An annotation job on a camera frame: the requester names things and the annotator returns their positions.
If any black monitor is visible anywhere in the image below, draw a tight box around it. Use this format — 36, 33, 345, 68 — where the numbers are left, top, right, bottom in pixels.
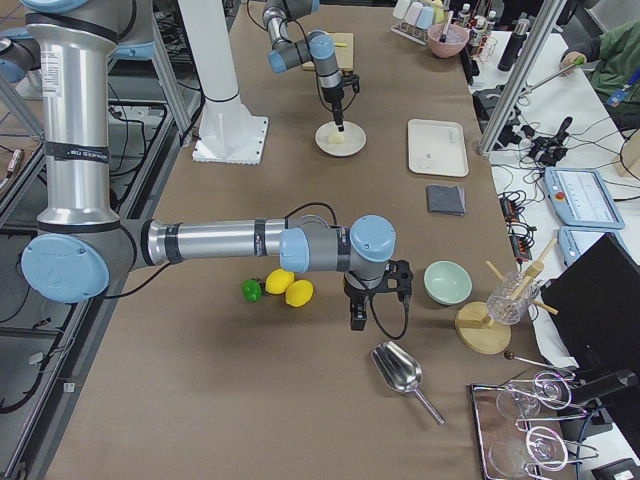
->
541, 233, 639, 373

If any cup rack with cups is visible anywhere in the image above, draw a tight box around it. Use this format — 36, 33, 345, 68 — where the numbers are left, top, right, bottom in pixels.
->
391, 0, 446, 45

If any black tray with glasses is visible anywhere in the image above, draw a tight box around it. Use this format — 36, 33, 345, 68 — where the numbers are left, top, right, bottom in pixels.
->
468, 382, 640, 480

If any cream rabbit tray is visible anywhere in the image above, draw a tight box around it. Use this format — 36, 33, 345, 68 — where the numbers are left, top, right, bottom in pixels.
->
408, 119, 469, 178

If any metal scoop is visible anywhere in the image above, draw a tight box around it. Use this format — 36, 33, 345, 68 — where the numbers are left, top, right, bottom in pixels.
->
371, 341, 446, 425

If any person in green jacket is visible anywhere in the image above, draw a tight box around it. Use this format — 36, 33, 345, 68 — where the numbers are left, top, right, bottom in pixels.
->
560, 20, 639, 110

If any yellow lemon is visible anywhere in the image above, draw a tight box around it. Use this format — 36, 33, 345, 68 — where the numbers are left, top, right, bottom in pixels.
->
285, 279, 314, 308
265, 268, 295, 295

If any cream round plate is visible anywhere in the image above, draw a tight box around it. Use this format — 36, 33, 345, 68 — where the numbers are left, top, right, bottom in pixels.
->
315, 121, 366, 157

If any yellow lemon upper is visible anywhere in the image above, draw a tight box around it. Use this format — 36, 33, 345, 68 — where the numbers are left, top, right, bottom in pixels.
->
285, 279, 314, 308

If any mint green bowl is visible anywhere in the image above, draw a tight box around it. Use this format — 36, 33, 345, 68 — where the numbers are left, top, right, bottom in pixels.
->
424, 260, 472, 306

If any crystal glass on stand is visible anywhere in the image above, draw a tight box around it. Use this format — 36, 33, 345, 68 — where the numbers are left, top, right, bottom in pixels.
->
486, 271, 540, 326

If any black thermos bottle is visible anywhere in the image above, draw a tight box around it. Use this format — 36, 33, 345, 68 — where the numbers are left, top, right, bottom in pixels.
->
498, 18, 530, 72

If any folded grey cloth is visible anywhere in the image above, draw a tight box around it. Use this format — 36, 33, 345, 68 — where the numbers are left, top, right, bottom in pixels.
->
426, 184, 466, 216

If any aluminium frame post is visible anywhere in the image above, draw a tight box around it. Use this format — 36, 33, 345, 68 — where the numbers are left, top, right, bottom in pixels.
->
478, 0, 566, 158

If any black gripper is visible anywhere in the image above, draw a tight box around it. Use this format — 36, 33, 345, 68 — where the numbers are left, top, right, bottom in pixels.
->
344, 260, 414, 331
319, 72, 360, 132

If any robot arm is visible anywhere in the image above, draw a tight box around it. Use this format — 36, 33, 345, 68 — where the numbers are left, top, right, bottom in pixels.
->
20, 1, 413, 339
262, 0, 360, 133

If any green lime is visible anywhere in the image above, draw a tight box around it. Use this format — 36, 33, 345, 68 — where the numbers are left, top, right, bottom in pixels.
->
241, 278, 264, 303

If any metal tongs handle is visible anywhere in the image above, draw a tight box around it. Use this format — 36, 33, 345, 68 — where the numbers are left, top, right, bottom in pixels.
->
439, 10, 454, 43

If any wooden cup stand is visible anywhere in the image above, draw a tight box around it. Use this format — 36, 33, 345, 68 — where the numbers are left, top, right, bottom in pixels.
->
455, 238, 558, 354

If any yellow lemon lower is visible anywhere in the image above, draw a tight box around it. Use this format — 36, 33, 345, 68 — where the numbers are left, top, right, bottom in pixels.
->
265, 268, 295, 295

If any blue teach pendant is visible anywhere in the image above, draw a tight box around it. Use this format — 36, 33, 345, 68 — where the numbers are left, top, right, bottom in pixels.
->
543, 167, 625, 230
557, 226, 626, 267

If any white steamed bun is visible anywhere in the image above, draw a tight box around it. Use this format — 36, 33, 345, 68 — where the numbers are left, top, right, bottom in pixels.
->
327, 130, 345, 145

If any wooden cutting board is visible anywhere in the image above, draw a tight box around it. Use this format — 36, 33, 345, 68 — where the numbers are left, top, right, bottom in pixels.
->
302, 30, 354, 76

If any pink bowl with ice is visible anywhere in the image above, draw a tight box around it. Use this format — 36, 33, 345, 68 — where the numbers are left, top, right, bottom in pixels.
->
427, 24, 469, 59

